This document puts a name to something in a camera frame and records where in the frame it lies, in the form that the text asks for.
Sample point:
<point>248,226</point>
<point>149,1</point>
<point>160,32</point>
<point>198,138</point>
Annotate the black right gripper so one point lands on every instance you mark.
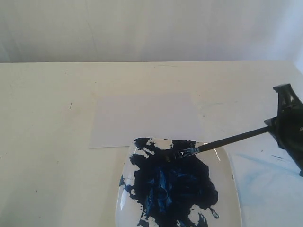
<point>288,125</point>

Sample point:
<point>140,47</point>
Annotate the black paintbrush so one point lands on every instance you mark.
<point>182,153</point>

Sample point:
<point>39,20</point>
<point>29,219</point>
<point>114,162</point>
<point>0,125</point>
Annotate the white square paint plate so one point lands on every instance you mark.
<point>197,191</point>

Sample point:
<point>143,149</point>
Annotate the white paper sheet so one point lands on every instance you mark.
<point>121,119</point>

